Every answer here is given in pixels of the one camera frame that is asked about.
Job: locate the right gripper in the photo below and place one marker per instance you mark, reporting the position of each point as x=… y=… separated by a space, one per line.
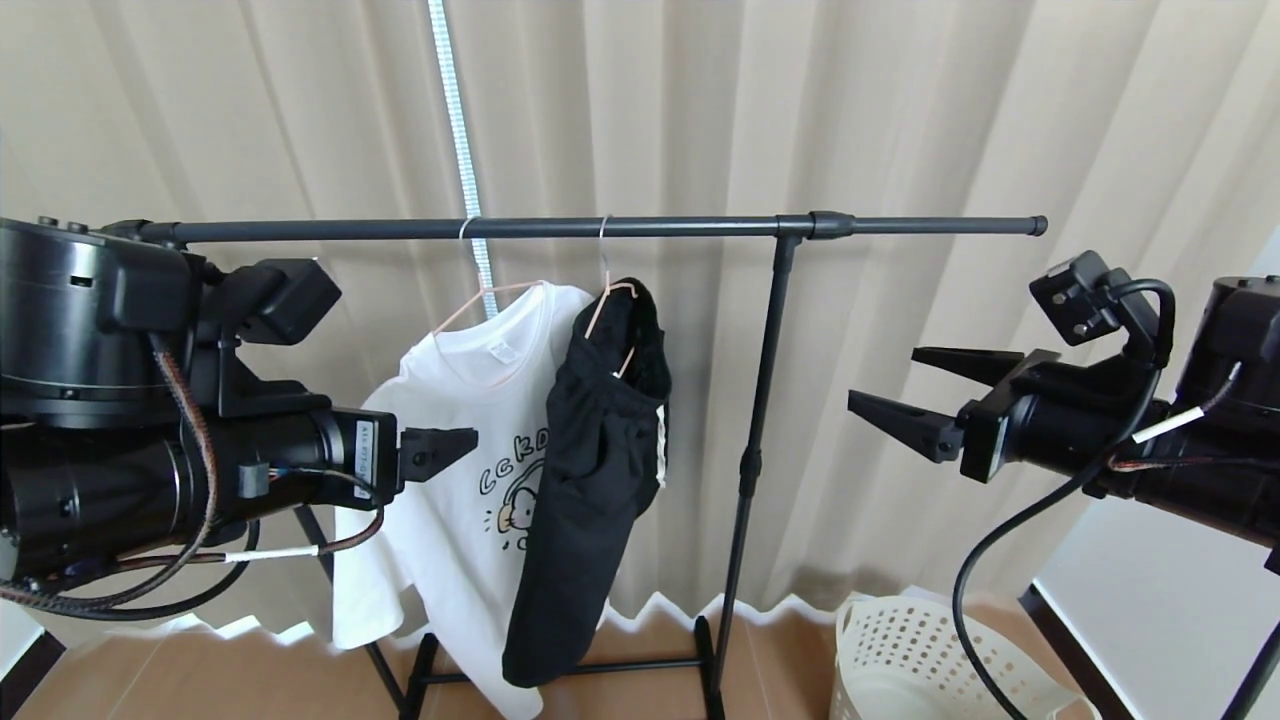
x=1050 y=430

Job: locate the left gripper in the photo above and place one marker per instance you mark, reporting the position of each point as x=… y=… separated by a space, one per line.
x=300 y=465

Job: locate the white printed T-shirt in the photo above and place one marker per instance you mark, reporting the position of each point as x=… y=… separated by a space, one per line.
x=450 y=480

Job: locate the pink clothes hanger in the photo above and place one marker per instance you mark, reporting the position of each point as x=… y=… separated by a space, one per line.
x=483 y=292
x=603 y=295

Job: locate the black garment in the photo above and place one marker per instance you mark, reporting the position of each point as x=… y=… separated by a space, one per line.
x=580 y=500

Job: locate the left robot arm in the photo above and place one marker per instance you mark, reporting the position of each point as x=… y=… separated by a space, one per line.
x=80 y=330

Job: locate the white laundry basket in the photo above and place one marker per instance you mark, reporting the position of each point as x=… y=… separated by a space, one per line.
x=900 y=650

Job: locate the black clothes rack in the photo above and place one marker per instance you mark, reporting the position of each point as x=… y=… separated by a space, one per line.
x=650 y=227

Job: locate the beige curtain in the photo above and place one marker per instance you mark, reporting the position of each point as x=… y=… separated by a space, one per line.
x=900 y=100

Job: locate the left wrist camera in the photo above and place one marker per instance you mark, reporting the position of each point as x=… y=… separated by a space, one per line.
x=280 y=300

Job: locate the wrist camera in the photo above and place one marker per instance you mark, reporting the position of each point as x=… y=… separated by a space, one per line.
x=1080 y=295
x=280 y=300

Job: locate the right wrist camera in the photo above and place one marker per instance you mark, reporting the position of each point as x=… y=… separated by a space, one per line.
x=1080 y=295

